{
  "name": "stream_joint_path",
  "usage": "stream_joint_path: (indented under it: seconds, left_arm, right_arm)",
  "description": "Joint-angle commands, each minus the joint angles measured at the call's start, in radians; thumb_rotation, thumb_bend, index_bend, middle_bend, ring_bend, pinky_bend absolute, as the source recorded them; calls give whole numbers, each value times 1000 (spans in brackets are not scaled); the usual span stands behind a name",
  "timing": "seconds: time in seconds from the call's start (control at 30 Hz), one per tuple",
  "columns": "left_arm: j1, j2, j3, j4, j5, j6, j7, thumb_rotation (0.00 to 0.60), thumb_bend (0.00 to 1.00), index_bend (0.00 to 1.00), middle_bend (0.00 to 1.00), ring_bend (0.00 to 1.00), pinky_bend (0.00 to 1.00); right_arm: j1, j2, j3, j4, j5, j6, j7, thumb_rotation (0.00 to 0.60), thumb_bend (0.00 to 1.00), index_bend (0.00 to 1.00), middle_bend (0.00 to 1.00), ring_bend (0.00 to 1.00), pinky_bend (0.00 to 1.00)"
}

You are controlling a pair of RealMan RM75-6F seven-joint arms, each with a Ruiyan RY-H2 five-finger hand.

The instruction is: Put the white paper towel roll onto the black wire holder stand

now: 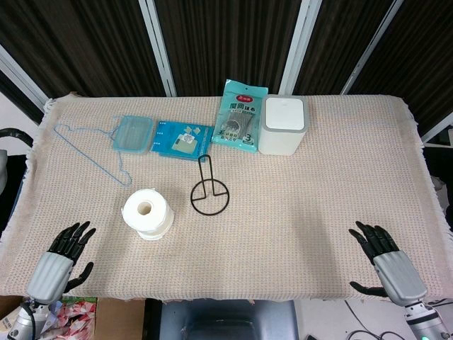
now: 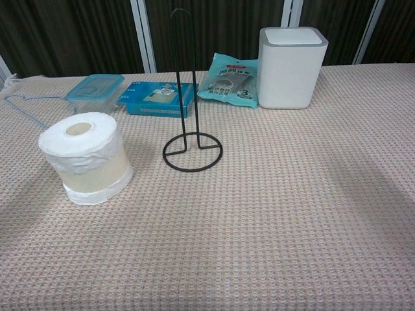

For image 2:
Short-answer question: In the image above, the white paper towel roll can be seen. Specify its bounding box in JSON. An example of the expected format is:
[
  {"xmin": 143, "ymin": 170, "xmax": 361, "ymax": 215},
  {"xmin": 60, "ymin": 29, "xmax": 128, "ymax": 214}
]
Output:
[{"xmin": 38, "ymin": 111, "xmax": 135, "ymax": 205}]

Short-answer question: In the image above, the beige waffle tablecloth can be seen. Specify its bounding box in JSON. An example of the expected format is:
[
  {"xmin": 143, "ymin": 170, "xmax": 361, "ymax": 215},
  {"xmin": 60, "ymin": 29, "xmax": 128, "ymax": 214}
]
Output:
[{"xmin": 0, "ymin": 63, "xmax": 415, "ymax": 311}]

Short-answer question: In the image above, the teal cleaning cloth packet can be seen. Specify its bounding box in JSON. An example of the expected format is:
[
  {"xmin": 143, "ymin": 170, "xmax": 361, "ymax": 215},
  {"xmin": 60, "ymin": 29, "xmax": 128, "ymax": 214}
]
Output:
[{"xmin": 196, "ymin": 51, "xmax": 260, "ymax": 109}]

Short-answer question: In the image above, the blue flat cardboard box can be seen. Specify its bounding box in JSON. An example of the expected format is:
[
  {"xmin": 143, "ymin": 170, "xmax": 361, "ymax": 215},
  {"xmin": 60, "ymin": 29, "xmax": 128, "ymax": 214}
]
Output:
[{"xmin": 116, "ymin": 80, "xmax": 199, "ymax": 118}]

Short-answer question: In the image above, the white lidded trash bin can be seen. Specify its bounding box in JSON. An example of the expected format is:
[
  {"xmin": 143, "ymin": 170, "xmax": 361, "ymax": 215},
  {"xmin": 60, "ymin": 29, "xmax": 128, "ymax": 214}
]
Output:
[{"xmin": 257, "ymin": 27, "xmax": 330, "ymax": 110}]

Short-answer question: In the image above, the dark pleated curtain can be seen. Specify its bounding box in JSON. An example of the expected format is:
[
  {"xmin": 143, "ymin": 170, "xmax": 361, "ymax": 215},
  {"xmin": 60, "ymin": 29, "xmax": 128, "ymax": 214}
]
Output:
[{"xmin": 0, "ymin": 0, "xmax": 415, "ymax": 78}]

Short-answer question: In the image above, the black wire roll holder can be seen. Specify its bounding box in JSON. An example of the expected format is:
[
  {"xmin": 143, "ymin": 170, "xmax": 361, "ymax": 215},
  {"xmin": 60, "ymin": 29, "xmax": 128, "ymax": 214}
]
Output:
[{"xmin": 163, "ymin": 8, "xmax": 224, "ymax": 172}]

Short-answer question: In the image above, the white frame post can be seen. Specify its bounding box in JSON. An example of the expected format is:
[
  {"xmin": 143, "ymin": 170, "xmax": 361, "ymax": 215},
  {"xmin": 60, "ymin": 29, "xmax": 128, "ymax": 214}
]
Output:
[
  {"xmin": 129, "ymin": 0, "xmax": 157, "ymax": 74},
  {"xmin": 352, "ymin": 0, "xmax": 386, "ymax": 65},
  {"xmin": 0, "ymin": 54, "xmax": 16, "ymax": 88},
  {"xmin": 281, "ymin": 0, "xmax": 304, "ymax": 29}
]

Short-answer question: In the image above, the blue wire clothes hanger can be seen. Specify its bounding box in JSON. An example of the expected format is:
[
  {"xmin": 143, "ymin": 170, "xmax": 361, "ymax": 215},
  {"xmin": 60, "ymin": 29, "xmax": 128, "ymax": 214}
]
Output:
[{"xmin": 2, "ymin": 93, "xmax": 77, "ymax": 130}]

